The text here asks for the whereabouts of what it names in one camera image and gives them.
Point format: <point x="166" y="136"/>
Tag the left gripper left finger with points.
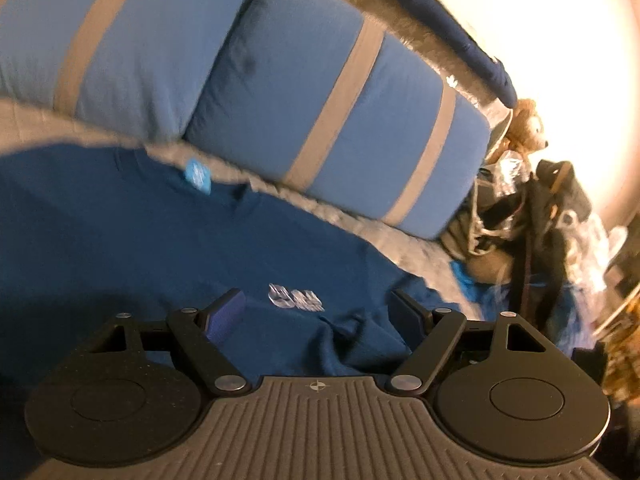
<point x="196" y="335"/>

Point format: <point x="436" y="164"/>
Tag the blue striped pillow right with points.
<point x="319" y="97"/>

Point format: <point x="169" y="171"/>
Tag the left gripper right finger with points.
<point x="431" y="336"/>

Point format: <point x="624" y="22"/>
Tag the blue striped pillow left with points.
<point x="132" y="66"/>

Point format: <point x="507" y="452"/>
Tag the brown teddy bear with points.
<point x="522" y="131"/>

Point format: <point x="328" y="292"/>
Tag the quilted beige bedspread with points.
<point x="25" y="126"/>

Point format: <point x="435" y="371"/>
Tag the black strap bag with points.
<point x="509" y="230"/>

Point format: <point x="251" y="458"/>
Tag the folded dark blue blanket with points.
<point x="436" y="17"/>

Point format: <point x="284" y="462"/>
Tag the dark blue sweatshirt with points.
<point x="90" y="232"/>

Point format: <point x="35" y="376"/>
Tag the blue striped pillow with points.
<point x="319" y="97"/>
<point x="132" y="66"/>

